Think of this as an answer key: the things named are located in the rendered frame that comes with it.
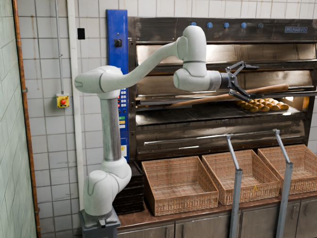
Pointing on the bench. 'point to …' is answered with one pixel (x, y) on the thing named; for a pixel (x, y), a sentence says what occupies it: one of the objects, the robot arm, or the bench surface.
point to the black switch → (118, 43)
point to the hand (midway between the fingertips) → (257, 81)
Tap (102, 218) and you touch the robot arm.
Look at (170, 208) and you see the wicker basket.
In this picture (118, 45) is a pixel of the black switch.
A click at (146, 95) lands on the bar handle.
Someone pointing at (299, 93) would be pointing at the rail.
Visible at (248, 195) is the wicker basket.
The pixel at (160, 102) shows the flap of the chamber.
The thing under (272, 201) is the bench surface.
